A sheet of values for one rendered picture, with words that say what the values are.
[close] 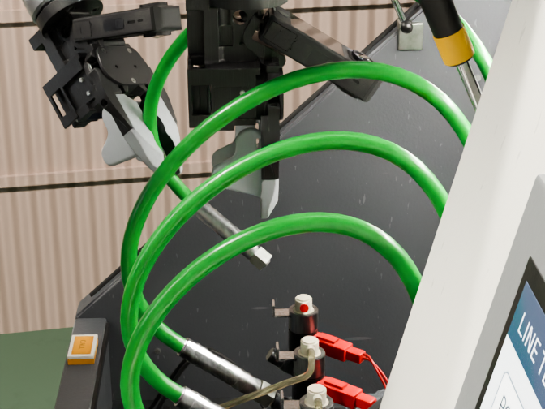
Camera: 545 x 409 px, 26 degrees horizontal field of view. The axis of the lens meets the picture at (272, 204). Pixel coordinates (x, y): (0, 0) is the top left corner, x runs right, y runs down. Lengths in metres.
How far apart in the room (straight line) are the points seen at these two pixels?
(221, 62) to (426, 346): 0.41
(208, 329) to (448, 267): 0.84
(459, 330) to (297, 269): 0.83
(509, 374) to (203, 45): 0.56
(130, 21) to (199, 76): 0.22
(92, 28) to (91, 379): 0.39
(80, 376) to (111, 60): 0.37
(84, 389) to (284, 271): 0.29
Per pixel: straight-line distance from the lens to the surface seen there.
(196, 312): 1.47
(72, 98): 1.23
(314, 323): 1.11
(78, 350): 1.38
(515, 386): 0.53
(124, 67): 1.22
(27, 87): 3.18
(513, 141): 0.61
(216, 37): 1.00
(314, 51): 1.00
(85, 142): 3.23
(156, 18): 1.18
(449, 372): 0.63
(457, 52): 0.70
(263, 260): 1.19
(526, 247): 0.55
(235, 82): 0.99
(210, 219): 1.20
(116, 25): 1.20
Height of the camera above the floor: 1.64
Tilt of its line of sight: 23 degrees down
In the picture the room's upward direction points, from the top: straight up
